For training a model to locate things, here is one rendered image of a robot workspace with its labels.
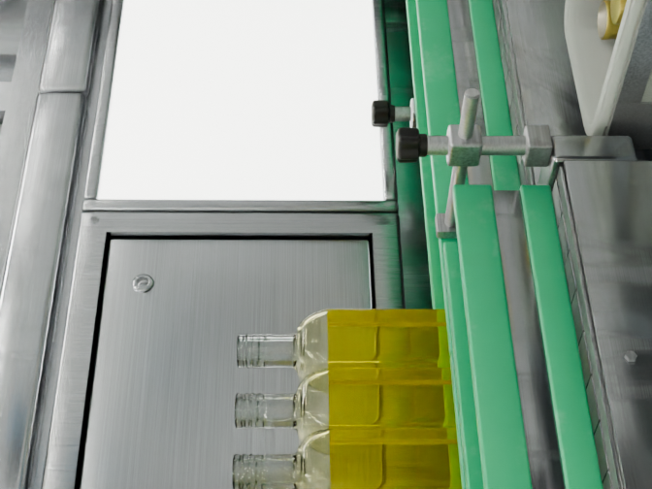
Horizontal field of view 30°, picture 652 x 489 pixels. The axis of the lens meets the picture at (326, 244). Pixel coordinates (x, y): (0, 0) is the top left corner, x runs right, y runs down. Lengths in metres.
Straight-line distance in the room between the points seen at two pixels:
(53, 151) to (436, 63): 0.44
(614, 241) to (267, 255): 0.44
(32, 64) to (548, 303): 0.81
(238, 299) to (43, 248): 0.22
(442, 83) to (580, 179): 0.27
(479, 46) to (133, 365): 0.47
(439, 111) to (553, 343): 0.35
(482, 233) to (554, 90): 0.27
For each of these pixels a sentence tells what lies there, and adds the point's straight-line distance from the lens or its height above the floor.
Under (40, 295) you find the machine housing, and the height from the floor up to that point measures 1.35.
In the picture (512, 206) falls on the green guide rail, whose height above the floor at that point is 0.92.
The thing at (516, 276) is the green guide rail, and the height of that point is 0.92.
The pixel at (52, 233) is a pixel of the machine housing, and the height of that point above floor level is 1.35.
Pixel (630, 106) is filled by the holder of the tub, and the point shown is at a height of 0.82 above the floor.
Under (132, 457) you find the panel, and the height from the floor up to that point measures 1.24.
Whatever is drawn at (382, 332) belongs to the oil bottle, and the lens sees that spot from 1.03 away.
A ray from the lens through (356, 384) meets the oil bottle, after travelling 1.00.
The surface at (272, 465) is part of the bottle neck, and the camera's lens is 0.98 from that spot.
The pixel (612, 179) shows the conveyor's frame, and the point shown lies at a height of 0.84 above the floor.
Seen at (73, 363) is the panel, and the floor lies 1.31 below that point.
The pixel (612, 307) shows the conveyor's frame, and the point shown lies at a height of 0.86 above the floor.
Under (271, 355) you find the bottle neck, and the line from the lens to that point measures 1.04.
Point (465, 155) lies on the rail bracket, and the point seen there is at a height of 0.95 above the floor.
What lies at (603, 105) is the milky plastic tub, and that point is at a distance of 1.03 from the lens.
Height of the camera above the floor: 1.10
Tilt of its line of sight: 2 degrees down
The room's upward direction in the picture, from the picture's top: 90 degrees counter-clockwise
